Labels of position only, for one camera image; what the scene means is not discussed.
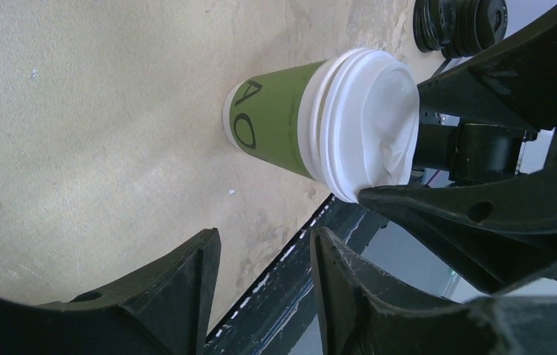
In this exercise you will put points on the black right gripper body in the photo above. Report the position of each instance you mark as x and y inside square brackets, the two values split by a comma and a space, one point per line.
[472, 153]

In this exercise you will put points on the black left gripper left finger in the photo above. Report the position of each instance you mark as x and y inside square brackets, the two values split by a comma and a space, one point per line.
[163, 307]

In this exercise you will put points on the white lid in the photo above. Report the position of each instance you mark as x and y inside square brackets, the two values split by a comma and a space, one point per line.
[358, 122]

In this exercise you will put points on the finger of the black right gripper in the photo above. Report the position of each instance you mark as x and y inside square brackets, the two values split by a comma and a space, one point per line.
[498, 236]
[513, 83]

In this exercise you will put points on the green paper coffee cup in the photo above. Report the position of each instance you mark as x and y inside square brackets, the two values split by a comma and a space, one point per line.
[261, 116]

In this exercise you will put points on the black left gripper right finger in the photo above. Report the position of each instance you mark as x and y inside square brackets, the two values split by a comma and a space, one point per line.
[365, 310]

